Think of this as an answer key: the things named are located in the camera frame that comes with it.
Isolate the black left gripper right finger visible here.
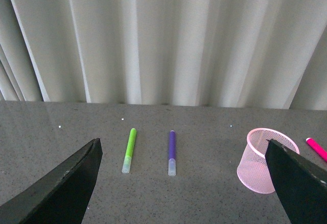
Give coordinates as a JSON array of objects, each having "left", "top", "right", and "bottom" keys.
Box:
[{"left": 265, "top": 139, "right": 326, "bottom": 223}]

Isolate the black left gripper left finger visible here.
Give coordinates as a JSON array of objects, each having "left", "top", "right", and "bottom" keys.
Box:
[{"left": 1, "top": 138, "right": 103, "bottom": 223}]

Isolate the pink mesh cup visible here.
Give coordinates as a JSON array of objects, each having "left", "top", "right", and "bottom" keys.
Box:
[{"left": 237, "top": 128, "right": 299, "bottom": 194}]

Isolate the green marker pen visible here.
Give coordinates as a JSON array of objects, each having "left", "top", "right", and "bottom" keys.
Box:
[{"left": 122, "top": 128, "right": 137, "bottom": 173}]

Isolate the pink marker pen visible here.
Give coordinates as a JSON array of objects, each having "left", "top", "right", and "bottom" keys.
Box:
[{"left": 306, "top": 137, "right": 327, "bottom": 162}]

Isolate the white pleated curtain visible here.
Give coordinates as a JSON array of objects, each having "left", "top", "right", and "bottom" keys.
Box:
[{"left": 1, "top": 0, "right": 326, "bottom": 110}]

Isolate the purple marker pen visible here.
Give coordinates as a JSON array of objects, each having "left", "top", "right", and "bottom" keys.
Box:
[{"left": 168, "top": 131, "right": 176, "bottom": 176}]

